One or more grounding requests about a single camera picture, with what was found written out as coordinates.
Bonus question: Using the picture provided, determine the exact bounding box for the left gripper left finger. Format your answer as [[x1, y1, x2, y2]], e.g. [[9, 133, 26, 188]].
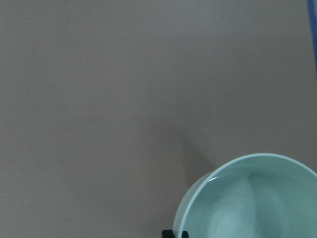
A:
[[161, 230, 174, 238]]

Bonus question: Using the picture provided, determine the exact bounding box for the pale green bowl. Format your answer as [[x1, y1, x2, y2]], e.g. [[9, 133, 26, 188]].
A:
[[172, 153, 317, 238]]

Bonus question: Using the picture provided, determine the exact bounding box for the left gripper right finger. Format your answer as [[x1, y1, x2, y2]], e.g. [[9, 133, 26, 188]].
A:
[[181, 231, 189, 238]]

